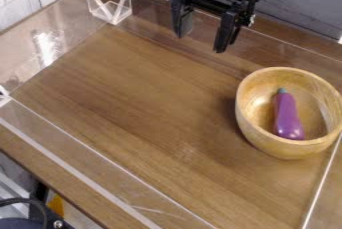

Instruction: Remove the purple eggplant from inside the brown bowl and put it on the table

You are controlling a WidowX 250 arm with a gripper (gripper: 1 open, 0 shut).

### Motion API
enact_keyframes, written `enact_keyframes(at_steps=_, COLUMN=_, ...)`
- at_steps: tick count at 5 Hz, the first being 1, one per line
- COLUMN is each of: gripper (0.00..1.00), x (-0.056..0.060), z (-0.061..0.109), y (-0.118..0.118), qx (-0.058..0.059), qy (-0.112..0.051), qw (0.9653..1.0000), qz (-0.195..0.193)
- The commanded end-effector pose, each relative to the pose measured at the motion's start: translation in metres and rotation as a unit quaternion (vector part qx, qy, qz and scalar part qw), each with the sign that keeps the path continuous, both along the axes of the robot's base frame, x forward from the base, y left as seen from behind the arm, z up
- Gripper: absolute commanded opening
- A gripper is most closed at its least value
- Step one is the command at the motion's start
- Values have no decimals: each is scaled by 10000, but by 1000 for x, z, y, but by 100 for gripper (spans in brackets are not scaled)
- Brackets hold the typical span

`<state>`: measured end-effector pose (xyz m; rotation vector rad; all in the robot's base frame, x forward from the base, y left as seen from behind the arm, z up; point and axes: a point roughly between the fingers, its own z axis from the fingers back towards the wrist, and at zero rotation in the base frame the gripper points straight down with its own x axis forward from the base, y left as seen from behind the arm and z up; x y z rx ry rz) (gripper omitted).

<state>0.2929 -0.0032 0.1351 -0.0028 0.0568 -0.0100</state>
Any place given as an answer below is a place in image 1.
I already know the brown wooden bowl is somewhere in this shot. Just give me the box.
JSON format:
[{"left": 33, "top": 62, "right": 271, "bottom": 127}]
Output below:
[{"left": 235, "top": 67, "right": 342, "bottom": 160}]

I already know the black cable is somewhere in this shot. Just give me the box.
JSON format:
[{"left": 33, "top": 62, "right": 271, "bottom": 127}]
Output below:
[{"left": 0, "top": 197, "right": 49, "bottom": 229}]

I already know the clear acrylic tray wall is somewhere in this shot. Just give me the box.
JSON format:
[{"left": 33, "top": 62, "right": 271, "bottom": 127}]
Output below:
[{"left": 0, "top": 0, "right": 342, "bottom": 229}]

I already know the black clamp with screw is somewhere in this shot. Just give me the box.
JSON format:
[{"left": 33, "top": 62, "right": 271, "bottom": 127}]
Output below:
[{"left": 28, "top": 199, "right": 75, "bottom": 229}]

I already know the purple toy eggplant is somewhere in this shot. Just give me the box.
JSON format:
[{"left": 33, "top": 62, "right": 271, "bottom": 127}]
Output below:
[{"left": 274, "top": 88, "right": 305, "bottom": 140}]

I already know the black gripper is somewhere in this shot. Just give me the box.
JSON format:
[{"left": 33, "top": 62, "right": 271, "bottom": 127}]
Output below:
[{"left": 170, "top": 0, "right": 259, "bottom": 53}]

